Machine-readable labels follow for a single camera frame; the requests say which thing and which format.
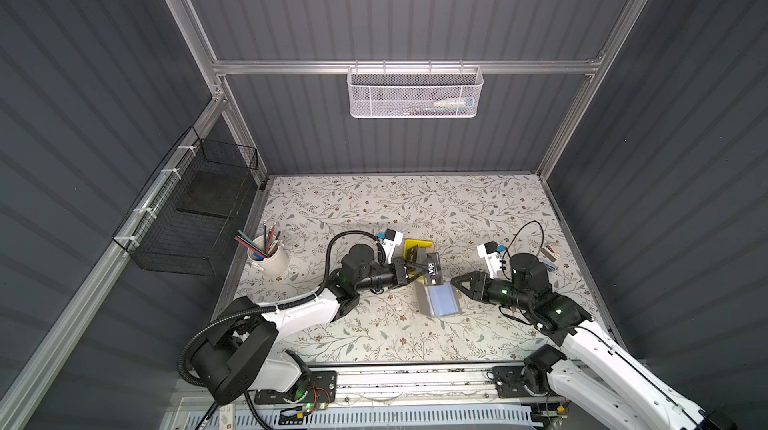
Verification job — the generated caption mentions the blue small clip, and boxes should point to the blue small clip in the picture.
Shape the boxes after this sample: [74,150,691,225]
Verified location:
[539,259,557,272]

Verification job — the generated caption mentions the black wire basket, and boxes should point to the black wire basket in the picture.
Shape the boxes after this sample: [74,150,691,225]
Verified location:
[113,134,259,277]

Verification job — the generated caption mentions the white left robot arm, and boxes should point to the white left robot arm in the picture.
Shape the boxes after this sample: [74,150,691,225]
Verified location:
[177,244,438,406]

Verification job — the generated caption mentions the black VIP card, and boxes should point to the black VIP card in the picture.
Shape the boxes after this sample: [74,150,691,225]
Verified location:
[424,252,444,286]

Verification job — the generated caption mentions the coloured pens in cup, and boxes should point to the coloured pens in cup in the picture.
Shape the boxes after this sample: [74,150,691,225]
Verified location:
[234,221,282,261]

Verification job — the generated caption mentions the white tube in basket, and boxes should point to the white tube in basket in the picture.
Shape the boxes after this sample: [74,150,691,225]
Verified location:
[431,97,475,112]

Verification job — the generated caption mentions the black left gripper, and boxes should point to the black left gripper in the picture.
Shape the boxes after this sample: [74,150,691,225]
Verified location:
[354,258,427,296]

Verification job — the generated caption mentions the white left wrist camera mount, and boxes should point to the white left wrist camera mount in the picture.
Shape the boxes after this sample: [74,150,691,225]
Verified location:
[378,229,404,264]

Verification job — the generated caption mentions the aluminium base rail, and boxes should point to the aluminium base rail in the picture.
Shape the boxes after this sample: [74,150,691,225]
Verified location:
[173,362,571,407]

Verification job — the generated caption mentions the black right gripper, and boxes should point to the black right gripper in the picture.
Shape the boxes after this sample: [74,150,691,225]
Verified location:
[450,270,530,312]

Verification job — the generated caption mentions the white slotted cable duct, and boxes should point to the white slotted cable duct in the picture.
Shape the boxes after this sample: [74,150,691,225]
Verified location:
[182,404,535,430]

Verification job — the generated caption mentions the pink white small clip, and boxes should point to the pink white small clip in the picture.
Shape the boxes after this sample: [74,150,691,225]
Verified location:
[541,245,561,262]

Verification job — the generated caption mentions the aluminium frame post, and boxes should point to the aluminium frame post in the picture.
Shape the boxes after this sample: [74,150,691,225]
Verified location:
[164,0,268,185]

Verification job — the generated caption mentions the black right camera cable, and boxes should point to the black right camera cable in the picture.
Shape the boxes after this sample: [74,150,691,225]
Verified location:
[500,219,546,263]

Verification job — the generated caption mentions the yellow plastic tray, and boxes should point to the yellow plastic tray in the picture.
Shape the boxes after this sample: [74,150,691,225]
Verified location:
[404,239,434,266]

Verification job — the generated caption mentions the black corrugated left cable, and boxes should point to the black corrugated left cable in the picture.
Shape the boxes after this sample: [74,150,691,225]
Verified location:
[177,230,385,388]

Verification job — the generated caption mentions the white wire mesh basket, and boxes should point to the white wire mesh basket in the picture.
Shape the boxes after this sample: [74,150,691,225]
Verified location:
[346,64,484,119]

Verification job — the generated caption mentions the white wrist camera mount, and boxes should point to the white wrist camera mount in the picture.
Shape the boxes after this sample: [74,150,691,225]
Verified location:
[477,241,505,279]
[378,229,404,264]

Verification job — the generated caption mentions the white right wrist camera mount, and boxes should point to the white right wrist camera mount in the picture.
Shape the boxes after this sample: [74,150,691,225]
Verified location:
[477,241,505,279]

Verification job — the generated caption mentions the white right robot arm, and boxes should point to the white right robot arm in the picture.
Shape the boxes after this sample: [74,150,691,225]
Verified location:
[451,253,736,429]

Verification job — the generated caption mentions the white pen cup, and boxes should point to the white pen cup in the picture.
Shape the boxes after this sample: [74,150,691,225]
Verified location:
[246,245,289,277]

